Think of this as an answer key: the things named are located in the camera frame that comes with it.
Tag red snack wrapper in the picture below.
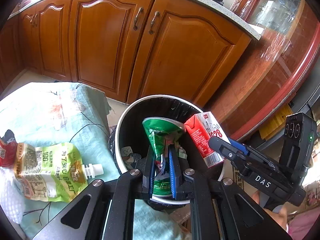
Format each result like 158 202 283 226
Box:
0 129 18 167

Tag light blue floral tablecloth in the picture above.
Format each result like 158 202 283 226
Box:
1 82 119 239

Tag blue white paper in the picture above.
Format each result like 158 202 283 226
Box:
120 146 142 170

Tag red white milk carton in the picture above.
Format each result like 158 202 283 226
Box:
184 112 230 168

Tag crushed green can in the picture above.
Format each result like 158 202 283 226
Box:
142 117 187 197

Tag green drink pouch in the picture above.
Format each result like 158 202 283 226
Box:
14 142 104 203

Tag white foam fruit net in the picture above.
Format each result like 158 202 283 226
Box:
1 167 25 224

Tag wooden lower kitchen cabinets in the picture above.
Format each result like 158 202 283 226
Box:
1 0 253 107

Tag glass display cabinet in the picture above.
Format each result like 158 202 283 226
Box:
209 0 319 140

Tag white rimmed black trash bin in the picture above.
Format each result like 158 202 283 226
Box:
110 95 230 209

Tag person's right hand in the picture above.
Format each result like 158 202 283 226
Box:
251 191 289 233

